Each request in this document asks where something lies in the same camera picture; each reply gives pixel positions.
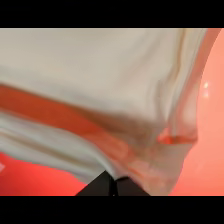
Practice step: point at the pale yellow T-shirt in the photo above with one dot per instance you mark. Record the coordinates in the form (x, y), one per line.
(100, 66)

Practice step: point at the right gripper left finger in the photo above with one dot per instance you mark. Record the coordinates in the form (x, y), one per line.
(101, 186)

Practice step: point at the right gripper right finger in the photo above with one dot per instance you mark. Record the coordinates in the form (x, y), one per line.
(128, 188)

